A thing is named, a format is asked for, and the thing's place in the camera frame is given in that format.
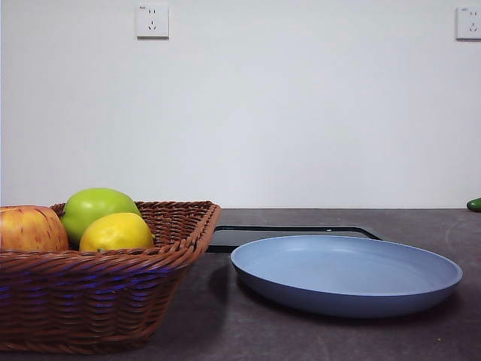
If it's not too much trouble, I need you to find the dark flat tray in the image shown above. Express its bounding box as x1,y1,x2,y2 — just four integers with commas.
206,225,383,253

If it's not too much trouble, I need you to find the blue round plate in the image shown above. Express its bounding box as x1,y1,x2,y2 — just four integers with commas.
230,235,464,319

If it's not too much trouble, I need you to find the brown woven wicker basket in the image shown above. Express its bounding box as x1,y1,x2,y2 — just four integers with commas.
0,200,222,354

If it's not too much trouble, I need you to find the yellow lemon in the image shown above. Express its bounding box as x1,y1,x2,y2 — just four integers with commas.
79,212,156,253

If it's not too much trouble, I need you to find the green apple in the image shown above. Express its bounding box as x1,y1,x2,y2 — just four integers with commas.
61,187,143,247

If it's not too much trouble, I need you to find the white wall socket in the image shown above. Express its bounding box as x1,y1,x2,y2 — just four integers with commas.
455,6,481,41
136,2,170,40

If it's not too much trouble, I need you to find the red yellow apple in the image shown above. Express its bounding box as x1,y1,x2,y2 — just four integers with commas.
0,205,70,253

